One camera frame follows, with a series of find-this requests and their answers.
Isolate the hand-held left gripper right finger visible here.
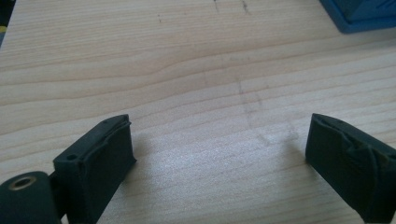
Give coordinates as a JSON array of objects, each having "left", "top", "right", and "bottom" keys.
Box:
[{"left": 304, "top": 113, "right": 396, "bottom": 224}]

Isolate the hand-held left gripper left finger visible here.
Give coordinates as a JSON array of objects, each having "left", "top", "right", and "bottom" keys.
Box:
[{"left": 52, "top": 114, "right": 137, "bottom": 224}]

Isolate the blue plastic file rack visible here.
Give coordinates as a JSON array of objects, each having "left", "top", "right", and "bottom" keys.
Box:
[{"left": 318, "top": 0, "right": 396, "bottom": 35}]

